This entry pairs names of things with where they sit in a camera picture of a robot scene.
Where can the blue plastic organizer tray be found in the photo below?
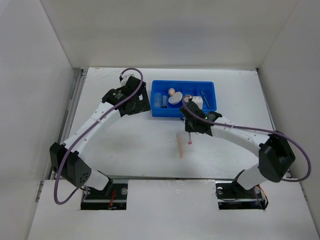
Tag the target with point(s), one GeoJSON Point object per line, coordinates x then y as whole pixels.
{"type": "Point", "coordinates": [193, 88]}

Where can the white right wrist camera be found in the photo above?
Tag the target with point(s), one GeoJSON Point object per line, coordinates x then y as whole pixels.
{"type": "Point", "coordinates": [198, 100]}

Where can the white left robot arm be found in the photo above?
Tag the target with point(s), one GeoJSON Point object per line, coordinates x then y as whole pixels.
{"type": "Point", "coordinates": [68, 159]}

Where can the round beige powder puff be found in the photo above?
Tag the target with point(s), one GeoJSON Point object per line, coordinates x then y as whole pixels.
{"type": "Point", "coordinates": [175, 98]}

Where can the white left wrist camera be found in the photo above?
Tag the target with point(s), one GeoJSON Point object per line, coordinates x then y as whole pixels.
{"type": "Point", "coordinates": [126, 75]}

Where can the beige concealer tube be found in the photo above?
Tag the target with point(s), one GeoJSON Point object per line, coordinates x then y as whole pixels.
{"type": "Point", "coordinates": [180, 147]}

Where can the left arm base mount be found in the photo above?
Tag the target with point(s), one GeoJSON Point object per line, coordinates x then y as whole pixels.
{"type": "Point", "coordinates": [114, 199]}

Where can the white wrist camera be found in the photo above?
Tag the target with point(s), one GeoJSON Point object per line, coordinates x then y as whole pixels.
{"type": "Point", "coordinates": [126, 75]}
{"type": "Point", "coordinates": [198, 100]}

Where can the clear bottle with black cap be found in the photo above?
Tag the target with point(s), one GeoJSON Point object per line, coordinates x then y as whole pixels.
{"type": "Point", "coordinates": [164, 101]}

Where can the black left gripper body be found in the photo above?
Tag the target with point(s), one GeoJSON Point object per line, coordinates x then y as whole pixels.
{"type": "Point", "coordinates": [139, 106]}

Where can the round powder jar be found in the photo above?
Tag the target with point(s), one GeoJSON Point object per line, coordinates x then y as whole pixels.
{"type": "Point", "coordinates": [187, 97]}

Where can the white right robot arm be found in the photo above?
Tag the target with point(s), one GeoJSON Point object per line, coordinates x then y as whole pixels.
{"type": "Point", "coordinates": [272, 149]}

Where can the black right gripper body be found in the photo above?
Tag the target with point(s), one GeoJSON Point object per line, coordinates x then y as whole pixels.
{"type": "Point", "coordinates": [189, 126]}

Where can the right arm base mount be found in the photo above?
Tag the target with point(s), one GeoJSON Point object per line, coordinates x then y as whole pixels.
{"type": "Point", "coordinates": [231, 196]}

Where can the black white striped mascara tube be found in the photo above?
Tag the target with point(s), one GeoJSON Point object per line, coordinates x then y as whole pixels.
{"type": "Point", "coordinates": [205, 99]}

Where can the beige makeup sponge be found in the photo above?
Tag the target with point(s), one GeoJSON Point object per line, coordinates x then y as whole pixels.
{"type": "Point", "coordinates": [171, 91]}

